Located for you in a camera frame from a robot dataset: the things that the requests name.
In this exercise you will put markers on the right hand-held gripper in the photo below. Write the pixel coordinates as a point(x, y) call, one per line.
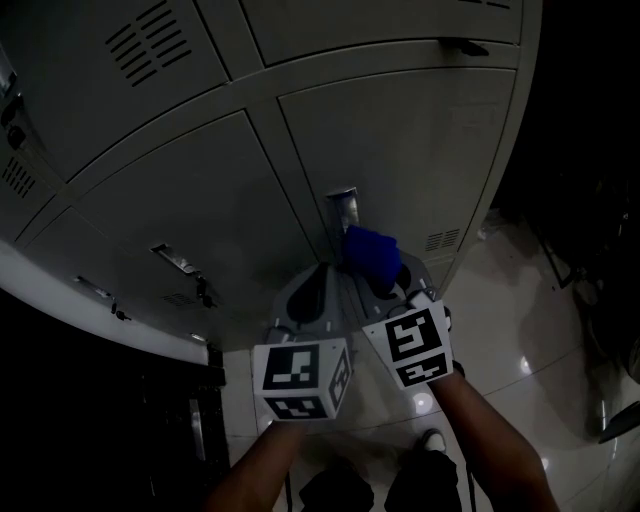
point(415, 345)

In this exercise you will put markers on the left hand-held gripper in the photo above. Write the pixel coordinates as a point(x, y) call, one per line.
point(295, 375)

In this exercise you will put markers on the blue cloth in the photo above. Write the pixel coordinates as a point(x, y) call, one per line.
point(372, 255)

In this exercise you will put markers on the grey metal locker door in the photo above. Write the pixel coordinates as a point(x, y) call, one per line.
point(400, 150)

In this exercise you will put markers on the grey metal locker cabinet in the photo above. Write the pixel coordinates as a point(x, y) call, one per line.
point(175, 175)

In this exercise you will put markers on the person's left forearm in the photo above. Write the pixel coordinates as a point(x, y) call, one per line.
point(255, 470)

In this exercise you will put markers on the person's right forearm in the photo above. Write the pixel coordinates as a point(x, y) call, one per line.
point(495, 450)

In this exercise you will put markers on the black locker door handle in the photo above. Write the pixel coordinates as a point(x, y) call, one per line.
point(467, 48)

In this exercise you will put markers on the person's white right shoe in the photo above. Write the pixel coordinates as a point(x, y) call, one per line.
point(433, 440)

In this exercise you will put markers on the person's left leg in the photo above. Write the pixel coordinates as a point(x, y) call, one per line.
point(337, 487)

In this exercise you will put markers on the person's leg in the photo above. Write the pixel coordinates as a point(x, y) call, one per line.
point(425, 482)
point(337, 487)

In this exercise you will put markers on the person's right leg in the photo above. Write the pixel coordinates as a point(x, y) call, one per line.
point(425, 482)

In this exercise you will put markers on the black oval case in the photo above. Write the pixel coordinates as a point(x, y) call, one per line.
point(625, 422)

